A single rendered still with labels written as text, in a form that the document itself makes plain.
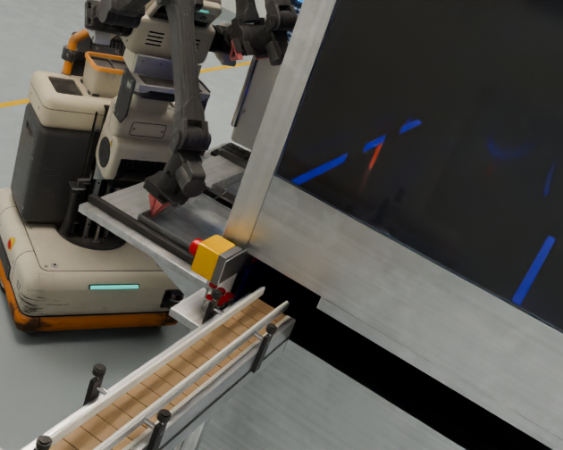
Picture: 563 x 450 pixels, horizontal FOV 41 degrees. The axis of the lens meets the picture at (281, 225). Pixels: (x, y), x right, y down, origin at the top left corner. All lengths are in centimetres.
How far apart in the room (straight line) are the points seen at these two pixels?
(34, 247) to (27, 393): 53
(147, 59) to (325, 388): 122
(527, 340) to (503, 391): 12
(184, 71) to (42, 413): 128
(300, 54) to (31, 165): 153
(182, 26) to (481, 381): 105
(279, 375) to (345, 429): 19
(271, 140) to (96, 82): 131
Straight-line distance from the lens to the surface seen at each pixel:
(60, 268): 277
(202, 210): 207
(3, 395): 266
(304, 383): 172
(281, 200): 158
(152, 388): 136
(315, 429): 176
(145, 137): 258
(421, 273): 151
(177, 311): 165
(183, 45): 185
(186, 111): 179
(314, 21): 150
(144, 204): 201
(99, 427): 127
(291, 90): 153
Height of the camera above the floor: 182
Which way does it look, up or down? 26 degrees down
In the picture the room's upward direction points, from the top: 21 degrees clockwise
